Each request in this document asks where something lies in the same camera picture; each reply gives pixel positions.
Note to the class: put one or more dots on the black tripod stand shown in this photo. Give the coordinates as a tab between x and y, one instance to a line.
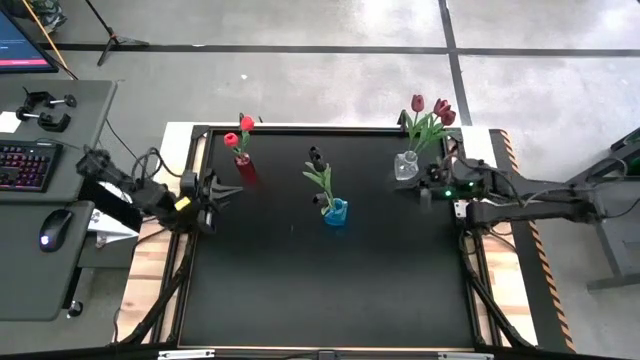
131	42

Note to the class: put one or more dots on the black artificial tulip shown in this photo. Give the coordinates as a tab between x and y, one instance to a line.
320	200
319	163
314	151

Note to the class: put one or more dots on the black c-clamp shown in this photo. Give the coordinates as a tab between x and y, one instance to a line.
37	97
55	122

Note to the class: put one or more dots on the light wooden base board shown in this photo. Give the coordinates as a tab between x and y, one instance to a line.
145	280

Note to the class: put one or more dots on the white paper sheet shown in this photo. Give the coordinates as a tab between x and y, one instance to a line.
9	122

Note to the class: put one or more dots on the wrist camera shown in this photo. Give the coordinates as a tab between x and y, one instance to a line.
188	182
436	172

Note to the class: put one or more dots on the yellow tape tag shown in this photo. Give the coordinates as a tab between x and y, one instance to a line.
182	203

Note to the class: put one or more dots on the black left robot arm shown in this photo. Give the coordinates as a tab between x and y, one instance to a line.
150	197

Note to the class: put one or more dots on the backlit black keyboard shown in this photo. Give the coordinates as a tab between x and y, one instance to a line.
25	167

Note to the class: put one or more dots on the blue cut glass vase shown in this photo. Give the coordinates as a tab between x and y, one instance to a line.
337	217

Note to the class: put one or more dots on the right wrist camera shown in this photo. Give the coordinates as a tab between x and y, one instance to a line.
436	172

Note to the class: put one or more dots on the grey metal side table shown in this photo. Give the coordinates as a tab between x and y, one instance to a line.
606	250

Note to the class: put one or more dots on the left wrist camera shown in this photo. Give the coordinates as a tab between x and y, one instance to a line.
188	182

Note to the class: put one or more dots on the red glass vase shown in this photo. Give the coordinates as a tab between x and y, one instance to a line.
246	170

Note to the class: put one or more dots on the black orange hazard striped board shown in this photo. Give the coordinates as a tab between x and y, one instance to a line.
537	280

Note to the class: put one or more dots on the clear cut glass vase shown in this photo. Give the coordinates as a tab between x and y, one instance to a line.
405	172

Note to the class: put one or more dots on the yellow pole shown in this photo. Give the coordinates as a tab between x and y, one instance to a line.
49	38

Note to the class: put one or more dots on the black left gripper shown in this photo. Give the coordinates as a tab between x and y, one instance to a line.
206	195

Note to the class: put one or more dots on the silver metal bracket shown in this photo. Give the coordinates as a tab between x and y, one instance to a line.
185	354
465	356

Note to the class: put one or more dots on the computer monitor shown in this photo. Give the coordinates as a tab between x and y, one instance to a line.
20	45

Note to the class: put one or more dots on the black computer mouse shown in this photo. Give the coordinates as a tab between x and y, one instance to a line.
55	230

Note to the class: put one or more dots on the grey side desk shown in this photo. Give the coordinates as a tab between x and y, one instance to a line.
30	285

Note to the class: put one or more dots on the red artificial tulip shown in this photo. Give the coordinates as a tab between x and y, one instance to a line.
247	123
231	140

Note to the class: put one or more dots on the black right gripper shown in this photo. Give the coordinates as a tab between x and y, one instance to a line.
457	187

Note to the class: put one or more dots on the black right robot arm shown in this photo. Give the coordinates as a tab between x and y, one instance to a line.
525	210

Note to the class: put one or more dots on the folded white paper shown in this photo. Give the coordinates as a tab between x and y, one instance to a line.
112	234

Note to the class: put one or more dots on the black table frame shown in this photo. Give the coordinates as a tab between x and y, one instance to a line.
280	129

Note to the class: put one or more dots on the camouflage fabric item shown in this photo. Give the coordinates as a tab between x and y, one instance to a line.
50	12

